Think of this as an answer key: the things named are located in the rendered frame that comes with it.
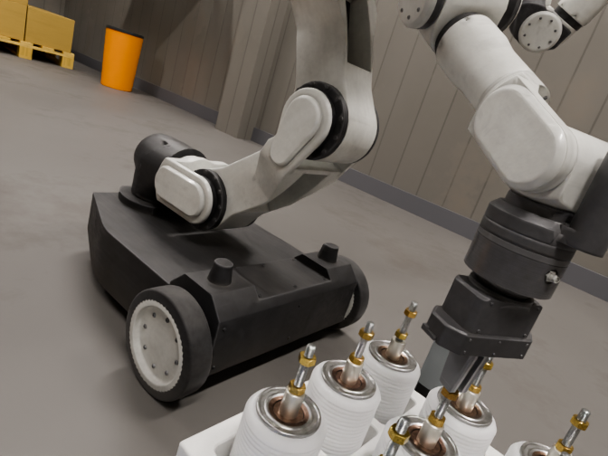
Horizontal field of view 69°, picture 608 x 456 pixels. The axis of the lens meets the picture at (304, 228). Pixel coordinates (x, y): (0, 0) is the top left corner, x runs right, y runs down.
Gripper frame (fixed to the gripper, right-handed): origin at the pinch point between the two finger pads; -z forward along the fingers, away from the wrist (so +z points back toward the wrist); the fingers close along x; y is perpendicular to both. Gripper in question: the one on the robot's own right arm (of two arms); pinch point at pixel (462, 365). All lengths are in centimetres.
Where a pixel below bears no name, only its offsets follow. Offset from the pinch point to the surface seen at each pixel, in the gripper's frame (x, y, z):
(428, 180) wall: -150, -214, -12
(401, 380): -3.9, -11.4, -11.7
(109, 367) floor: 34, -42, -36
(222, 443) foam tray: 21.4, -7.4, -18.4
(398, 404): -5.2, -11.2, -16.0
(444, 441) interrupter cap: -2.5, 0.4, -10.6
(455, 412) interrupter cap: -7.8, -4.3, -10.7
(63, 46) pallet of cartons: 118, -539, -17
